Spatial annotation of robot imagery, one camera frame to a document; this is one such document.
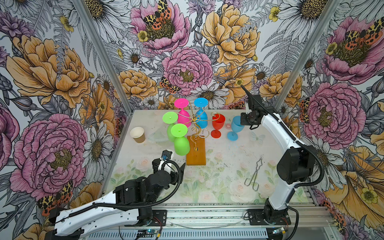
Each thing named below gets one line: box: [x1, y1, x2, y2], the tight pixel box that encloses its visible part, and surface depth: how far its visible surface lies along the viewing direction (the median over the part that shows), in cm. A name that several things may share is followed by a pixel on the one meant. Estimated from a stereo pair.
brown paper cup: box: [130, 127, 146, 144], surface depth 103 cm
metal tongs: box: [244, 154, 264, 192], surface depth 89 cm
